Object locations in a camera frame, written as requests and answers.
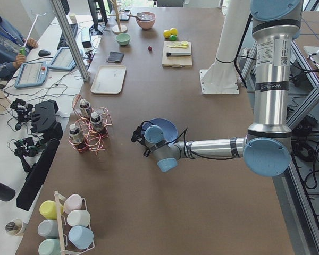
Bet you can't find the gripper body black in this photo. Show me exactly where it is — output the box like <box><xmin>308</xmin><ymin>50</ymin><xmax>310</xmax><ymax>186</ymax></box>
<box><xmin>131</xmin><ymin>121</ymin><xmax>149</xmax><ymax>157</ymax></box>

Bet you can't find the blue plate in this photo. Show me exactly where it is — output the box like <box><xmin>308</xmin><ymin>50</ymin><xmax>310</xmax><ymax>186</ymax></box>
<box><xmin>142</xmin><ymin>118</ymin><xmax>178</xmax><ymax>144</ymax></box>

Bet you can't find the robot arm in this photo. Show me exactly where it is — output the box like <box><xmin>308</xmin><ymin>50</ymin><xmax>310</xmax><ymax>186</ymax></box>
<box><xmin>131</xmin><ymin>1</ymin><xmax>303</xmax><ymax>176</ymax></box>

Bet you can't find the dark drink bottle middle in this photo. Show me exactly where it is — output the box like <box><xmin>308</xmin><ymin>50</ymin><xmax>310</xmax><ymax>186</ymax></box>
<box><xmin>90</xmin><ymin>112</ymin><xmax>107</xmax><ymax>138</ymax></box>

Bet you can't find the dark drink bottle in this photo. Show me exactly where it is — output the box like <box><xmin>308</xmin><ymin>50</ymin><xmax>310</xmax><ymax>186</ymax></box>
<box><xmin>79</xmin><ymin>98</ymin><xmax>92</xmax><ymax>118</ymax></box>
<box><xmin>90</xmin><ymin>112</ymin><xmax>107</xmax><ymax>138</ymax></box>
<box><xmin>69</xmin><ymin>124</ymin><xmax>89</xmax><ymax>153</ymax></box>

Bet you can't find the dark drink bottle upper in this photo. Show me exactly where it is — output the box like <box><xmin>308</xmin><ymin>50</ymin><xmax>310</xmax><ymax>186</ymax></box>
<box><xmin>79</xmin><ymin>98</ymin><xmax>92</xmax><ymax>118</ymax></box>

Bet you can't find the cream rabbit tray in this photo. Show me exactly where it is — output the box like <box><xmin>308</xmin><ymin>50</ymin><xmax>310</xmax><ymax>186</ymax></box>
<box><xmin>90</xmin><ymin>65</ymin><xmax>127</xmax><ymax>95</ymax></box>

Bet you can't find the dark drink bottle outer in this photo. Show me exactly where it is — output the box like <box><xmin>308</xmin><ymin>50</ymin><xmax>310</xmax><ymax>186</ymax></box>
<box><xmin>69</xmin><ymin>124</ymin><xmax>89</xmax><ymax>153</ymax></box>

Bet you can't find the grey folded cloth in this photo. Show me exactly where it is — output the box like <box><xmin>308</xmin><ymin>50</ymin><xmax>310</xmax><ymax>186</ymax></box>
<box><xmin>106</xmin><ymin>51</ymin><xmax>124</xmax><ymax>63</ymax></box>

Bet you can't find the steel muddler black tip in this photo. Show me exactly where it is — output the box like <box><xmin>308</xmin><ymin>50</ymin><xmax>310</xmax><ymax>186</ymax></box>
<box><xmin>166</xmin><ymin>52</ymin><xmax>191</xmax><ymax>57</ymax></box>

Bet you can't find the wooden cutting board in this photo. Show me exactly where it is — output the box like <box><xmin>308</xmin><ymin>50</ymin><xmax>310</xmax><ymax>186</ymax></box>
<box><xmin>162</xmin><ymin>41</ymin><xmax>192</xmax><ymax>67</ymax></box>

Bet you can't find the pink cup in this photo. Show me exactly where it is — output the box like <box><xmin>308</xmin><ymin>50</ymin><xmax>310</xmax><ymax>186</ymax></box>
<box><xmin>63</xmin><ymin>194</ymin><xmax>82</xmax><ymax>214</ymax></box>

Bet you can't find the green bowl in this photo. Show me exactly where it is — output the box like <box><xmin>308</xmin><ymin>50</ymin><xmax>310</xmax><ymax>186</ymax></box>
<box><xmin>115</xmin><ymin>33</ymin><xmax>131</xmax><ymax>46</ymax></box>

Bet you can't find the yellow plastic knife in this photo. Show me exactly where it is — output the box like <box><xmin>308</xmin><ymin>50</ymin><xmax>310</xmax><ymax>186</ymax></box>
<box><xmin>167</xmin><ymin>44</ymin><xmax>189</xmax><ymax>48</ymax></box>

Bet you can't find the white cup rack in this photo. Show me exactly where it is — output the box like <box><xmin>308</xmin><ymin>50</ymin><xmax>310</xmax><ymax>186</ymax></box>
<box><xmin>54</xmin><ymin>191</ymin><xmax>95</xmax><ymax>255</ymax></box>

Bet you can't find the green lime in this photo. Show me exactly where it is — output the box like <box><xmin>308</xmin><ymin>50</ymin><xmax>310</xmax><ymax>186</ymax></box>
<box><xmin>169</xmin><ymin>35</ymin><xmax>177</xmax><ymax>41</ymax></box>

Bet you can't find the white cup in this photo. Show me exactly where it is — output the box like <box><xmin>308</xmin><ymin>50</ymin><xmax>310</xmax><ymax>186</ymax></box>
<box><xmin>67</xmin><ymin>210</ymin><xmax>91</xmax><ymax>227</ymax></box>

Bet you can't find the teach pendant far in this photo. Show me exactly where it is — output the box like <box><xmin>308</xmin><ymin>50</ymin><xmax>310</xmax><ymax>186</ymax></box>
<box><xmin>48</xmin><ymin>47</ymin><xmax>75</xmax><ymax>71</ymax></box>

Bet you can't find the teach pendant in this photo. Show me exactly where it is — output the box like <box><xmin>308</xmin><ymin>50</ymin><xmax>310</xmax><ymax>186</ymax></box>
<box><xmin>48</xmin><ymin>47</ymin><xmax>75</xmax><ymax>71</ymax></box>
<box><xmin>14</xmin><ymin>61</ymin><xmax>48</xmax><ymax>89</ymax></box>

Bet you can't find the wooden cup stand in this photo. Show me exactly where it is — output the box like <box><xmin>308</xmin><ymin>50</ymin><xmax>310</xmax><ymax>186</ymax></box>
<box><xmin>110</xmin><ymin>0</ymin><xmax>128</xmax><ymax>35</ymax></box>

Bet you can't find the yellow lemon outer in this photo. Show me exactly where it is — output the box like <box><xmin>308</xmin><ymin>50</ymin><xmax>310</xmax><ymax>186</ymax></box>
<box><xmin>169</xmin><ymin>28</ymin><xmax>178</xmax><ymax>36</ymax></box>

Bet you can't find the pink bowl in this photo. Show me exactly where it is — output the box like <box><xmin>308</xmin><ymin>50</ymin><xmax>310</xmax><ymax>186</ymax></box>
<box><xmin>136</xmin><ymin>12</ymin><xmax>156</xmax><ymax>30</ymax></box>

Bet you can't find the yellow cup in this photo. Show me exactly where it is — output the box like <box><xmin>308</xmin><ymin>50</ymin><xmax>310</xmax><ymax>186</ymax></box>
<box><xmin>39</xmin><ymin>200</ymin><xmax>57</xmax><ymax>220</ymax></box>

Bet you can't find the blue cup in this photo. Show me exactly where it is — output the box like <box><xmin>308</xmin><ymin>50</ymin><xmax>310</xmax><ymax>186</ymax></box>
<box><xmin>68</xmin><ymin>225</ymin><xmax>94</xmax><ymax>250</ymax></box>

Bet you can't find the black keyboard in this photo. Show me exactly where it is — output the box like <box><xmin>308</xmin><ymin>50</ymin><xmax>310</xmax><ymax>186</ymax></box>
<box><xmin>56</xmin><ymin>23</ymin><xmax>79</xmax><ymax>51</ymax></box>

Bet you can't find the steel ice scoop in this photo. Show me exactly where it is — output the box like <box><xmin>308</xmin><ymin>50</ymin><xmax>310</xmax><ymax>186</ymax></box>
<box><xmin>127</xmin><ymin>12</ymin><xmax>153</xmax><ymax>21</ymax></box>

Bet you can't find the teach pendant near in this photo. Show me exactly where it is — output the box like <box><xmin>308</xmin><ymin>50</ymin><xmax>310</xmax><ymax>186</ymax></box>
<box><xmin>14</xmin><ymin>61</ymin><xmax>48</xmax><ymax>89</ymax></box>

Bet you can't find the black computer mouse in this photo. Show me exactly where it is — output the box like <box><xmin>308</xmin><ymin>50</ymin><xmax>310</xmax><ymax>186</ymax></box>
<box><xmin>38</xmin><ymin>50</ymin><xmax>51</xmax><ymax>57</ymax></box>

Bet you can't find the grey cup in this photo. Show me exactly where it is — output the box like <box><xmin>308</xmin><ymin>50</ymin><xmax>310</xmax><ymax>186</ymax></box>
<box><xmin>37</xmin><ymin>219</ymin><xmax>59</xmax><ymax>239</ymax></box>

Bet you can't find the black monitor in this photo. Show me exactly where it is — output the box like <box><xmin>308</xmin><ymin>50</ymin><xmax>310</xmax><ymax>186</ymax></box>
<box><xmin>88</xmin><ymin>0</ymin><xmax>108</xmax><ymax>36</ymax></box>

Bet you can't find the light green cup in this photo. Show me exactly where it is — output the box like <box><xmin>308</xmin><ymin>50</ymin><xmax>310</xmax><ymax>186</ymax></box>
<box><xmin>38</xmin><ymin>239</ymin><xmax>61</xmax><ymax>255</ymax></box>

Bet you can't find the black thermos bottle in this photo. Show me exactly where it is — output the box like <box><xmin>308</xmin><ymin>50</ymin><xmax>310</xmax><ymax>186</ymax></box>
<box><xmin>0</xmin><ymin>182</ymin><xmax>15</xmax><ymax>202</ymax></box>

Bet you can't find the paper cup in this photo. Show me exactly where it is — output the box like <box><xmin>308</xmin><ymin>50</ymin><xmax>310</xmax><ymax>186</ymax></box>
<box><xmin>5</xmin><ymin>219</ymin><xmax>28</xmax><ymax>236</ymax></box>

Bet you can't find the seated person blue hoodie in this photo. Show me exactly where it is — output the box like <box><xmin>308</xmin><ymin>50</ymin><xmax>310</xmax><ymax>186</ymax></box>
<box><xmin>0</xmin><ymin>16</ymin><xmax>38</xmax><ymax>80</ymax></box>

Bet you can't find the copper wire bottle rack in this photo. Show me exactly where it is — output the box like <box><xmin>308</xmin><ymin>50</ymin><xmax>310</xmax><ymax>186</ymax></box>
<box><xmin>68</xmin><ymin>94</ymin><xmax>113</xmax><ymax>154</ymax></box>

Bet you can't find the aluminium frame post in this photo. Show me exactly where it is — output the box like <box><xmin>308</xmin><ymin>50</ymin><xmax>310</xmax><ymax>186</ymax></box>
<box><xmin>51</xmin><ymin>0</ymin><xmax>89</xmax><ymax>82</ymax></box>

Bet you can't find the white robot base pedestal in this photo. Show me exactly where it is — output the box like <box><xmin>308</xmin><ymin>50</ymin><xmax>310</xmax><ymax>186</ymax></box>
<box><xmin>200</xmin><ymin>0</ymin><xmax>250</xmax><ymax>94</ymax></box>

